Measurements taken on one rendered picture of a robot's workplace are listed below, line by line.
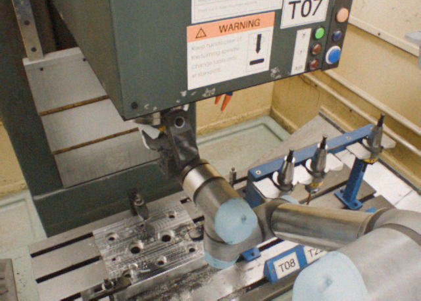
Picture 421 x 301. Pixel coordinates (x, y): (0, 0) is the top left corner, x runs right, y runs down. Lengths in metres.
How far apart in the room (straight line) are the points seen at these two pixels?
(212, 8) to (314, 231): 0.39
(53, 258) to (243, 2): 0.99
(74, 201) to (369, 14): 1.36
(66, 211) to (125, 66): 1.12
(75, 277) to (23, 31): 0.73
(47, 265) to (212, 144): 1.17
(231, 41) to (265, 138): 1.62
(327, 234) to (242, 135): 1.62
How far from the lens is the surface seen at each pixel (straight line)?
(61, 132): 1.37
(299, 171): 1.08
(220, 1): 0.60
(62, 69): 1.25
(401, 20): 1.58
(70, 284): 1.25
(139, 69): 0.58
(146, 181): 1.65
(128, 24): 0.55
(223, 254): 0.78
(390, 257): 0.46
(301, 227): 0.71
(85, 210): 1.65
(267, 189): 1.01
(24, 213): 1.95
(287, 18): 0.68
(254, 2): 0.63
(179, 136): 0.76
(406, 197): 1.71
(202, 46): 0.61
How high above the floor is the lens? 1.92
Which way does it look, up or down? 38 degrees down
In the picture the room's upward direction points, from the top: 1 degrees clockwise
